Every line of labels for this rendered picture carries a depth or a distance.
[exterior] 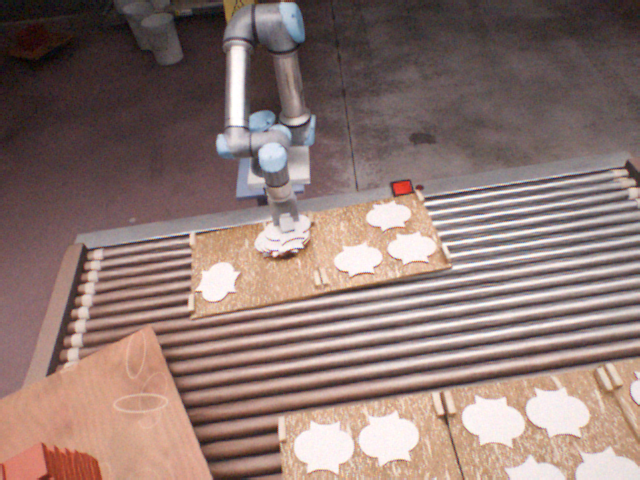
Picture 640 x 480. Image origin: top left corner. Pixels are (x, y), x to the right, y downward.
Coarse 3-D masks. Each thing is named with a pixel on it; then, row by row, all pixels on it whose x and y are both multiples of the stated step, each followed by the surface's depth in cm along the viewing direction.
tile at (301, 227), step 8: (304, 216) 161; (272, 224) 160; (296, 224) 159; (304, 224) 159; (264, 232) 158; (272, 232) 158; (280, 232) 157; (296, 232) 157; (304, 232) 158; (272, 240) 156; (280, 240) 155; (288, 240) 155
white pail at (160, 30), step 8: (152, 16) 444; (160, 16) 446; (168, 16) 444; (144, 24) 440; (152, 24) 448; (160, 24) 451; (168, 24) 431; (144, 32) 436; (152, 32) 430; (160, 32) 431; (168, 32) 435; (176, 32) 445; (152, 40) 437; (160, 40) 436; (168, 40) 439; (176, 40) 446; (152, 48) 445; (160, 48) 442; (168, 48) 444; (176, 48) 449; (160, 56) 448; (168, 56) 448; (176, 56) 453; (160, 64) 456; (168, 64) 454
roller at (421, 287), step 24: (528, 264) 150; (552, 264) 149; (576, 264) 149; (600, 264) 150; (384, 288) 149; (408, 288) 148; (432, 288) 149; (240, 312) 148; (264, 312) 148; (288, 312) 148; (72, 336) 148; (96, 336) 147; (120, 336) 147
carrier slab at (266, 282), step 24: (216, 240) 167; (240, 240) 166; (192, 264) 161; (240, 264) 159; (264, 264) 158; (288, 264) 157; (312, 264) 156; (192, 288) 154; (240, 288) 152; (264, 288) 151; (288, 288) 150; (312, 288) 150; (216, 312) 147
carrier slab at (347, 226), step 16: (336, 208) 172; (352, 208) 171; (368, 208) 171; (416, 208) 168; (320, 224) 168; (336, 224) 167; (352, 224) 166; (368, 224) 165; (416, 224) 163; (432, 224) 163; (320, 240) 163; (336, 240) 162; (352, 240) 161; (368, 240) 161; (384, 240) 160; (320, 256) 158; (384, 256) 155; (432, 256) 154; (320, 272) 153; (336, 272) 153; (384, 272) 151; (400, 272) 151; (416, 272) 150; (432, 272) 151; (336, 288) 149; (352, 288) 150
